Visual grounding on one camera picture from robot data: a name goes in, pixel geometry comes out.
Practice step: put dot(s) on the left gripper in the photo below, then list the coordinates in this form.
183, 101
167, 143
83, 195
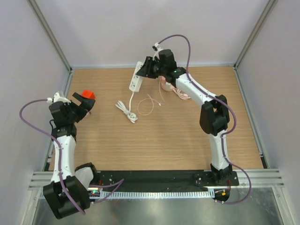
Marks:
86, 106

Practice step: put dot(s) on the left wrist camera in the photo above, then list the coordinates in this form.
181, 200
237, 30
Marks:
59, 97

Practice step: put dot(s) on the white slotted cable duct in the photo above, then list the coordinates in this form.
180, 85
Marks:
162, 195

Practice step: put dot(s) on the left aluminium frame post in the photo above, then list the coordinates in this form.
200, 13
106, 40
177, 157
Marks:
48, 31

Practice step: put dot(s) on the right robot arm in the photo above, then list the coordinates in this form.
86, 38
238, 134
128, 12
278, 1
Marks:
214, 114

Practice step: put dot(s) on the right aluminium frame post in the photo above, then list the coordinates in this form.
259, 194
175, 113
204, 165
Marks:
255, 31

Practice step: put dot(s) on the red cube socket adapter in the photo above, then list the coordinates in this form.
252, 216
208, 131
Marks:
88, 94

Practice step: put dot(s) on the aluminium frame post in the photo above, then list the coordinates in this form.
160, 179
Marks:
48, 31
255, 31

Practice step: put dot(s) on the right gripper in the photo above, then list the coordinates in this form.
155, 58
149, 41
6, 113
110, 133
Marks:
146, 69

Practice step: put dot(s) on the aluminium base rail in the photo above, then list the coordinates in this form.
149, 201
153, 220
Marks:
260, 178

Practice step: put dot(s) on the pink round power socket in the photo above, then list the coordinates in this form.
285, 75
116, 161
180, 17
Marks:
166, 86

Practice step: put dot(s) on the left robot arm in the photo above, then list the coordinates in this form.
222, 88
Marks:
67, 192

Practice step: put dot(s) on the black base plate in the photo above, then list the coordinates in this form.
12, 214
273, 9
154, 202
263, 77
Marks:
166, 180

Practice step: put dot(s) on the pink charger with cable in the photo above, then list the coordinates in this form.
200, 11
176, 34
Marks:
162, 79

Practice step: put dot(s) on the white power strip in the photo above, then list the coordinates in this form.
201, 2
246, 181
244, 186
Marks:
136, 80

